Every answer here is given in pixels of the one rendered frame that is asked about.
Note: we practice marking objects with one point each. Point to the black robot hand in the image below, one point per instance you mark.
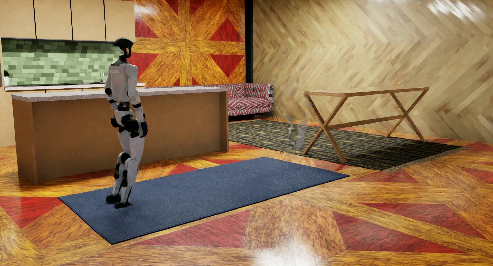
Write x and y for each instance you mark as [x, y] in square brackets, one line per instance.
[143, 129]
[115, 122]

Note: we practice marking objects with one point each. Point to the wooden x-leg desk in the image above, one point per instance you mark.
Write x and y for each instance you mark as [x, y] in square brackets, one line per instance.
[366, 104]

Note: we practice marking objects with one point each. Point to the white right robot leg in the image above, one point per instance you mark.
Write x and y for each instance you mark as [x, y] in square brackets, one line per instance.
[129, 162]

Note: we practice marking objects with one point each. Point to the white robot leg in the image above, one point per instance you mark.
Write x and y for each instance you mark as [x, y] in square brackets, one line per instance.
[117, 173]
[129, 162]

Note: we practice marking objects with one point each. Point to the brown kitchen island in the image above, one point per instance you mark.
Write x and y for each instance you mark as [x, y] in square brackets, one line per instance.
[181, 119]

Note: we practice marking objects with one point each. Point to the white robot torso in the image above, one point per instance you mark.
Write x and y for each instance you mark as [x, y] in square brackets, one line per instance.
[120, 83]

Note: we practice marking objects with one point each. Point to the silver faucet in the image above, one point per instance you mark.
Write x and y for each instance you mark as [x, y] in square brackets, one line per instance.
[101, 77]

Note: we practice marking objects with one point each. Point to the white left robot leg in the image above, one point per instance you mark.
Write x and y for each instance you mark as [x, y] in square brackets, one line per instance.
[117, 173]

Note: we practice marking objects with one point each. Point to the kitchen counter with sink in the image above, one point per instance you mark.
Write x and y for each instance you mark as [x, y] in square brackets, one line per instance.
[57, 87]

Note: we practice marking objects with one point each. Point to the black robot head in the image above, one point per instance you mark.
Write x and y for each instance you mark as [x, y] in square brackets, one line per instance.
[123, 46]

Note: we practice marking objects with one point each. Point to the dark blue rug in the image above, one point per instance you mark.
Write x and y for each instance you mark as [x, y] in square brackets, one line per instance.
[208, 193]

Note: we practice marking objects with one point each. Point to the red patterned sofa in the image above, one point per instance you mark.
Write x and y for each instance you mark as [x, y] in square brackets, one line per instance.
[248, 100]

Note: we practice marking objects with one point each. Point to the small potted plant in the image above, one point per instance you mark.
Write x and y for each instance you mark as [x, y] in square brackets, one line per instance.
[6, 77]

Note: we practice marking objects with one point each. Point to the dark striped carpet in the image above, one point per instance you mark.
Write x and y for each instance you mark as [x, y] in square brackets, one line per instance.
[358, 146]

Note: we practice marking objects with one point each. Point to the beige wall cabinet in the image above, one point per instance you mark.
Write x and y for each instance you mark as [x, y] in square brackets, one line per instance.
[17, 13]
[119, 20]
[52, 15]
[87, 18]

